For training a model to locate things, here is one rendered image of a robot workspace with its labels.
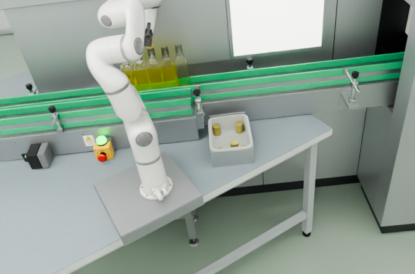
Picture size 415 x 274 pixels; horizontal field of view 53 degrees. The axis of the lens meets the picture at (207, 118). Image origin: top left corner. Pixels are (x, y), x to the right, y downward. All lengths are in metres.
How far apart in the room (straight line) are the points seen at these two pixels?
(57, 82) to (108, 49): 0.86
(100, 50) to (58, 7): 0.66
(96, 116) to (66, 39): 0.39
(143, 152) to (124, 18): 0.45
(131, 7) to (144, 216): 0.71
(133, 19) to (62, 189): 0.83
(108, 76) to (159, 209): 0.52
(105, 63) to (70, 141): 0.67
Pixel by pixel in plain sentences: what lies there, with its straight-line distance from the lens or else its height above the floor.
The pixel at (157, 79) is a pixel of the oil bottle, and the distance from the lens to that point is 1.81.
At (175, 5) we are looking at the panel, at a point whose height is 1.27.
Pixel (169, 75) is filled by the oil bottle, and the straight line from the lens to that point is 1.79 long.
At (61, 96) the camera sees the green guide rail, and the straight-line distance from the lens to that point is 2.01.
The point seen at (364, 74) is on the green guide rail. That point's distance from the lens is 1.93.
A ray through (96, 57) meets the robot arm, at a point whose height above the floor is 1.36.
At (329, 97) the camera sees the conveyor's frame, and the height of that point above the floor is 0.84.
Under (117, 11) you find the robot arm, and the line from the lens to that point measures 1.31.
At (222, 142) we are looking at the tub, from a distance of 1.78.
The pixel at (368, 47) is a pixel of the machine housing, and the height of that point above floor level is 0.95.
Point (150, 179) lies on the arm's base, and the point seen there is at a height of 0.88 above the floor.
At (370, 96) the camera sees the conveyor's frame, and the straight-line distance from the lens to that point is 1.98.
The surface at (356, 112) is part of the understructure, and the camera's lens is 2.29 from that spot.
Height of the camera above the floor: 1.93
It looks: 37 degrees down
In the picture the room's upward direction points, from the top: 8 degrees counter-clockwise
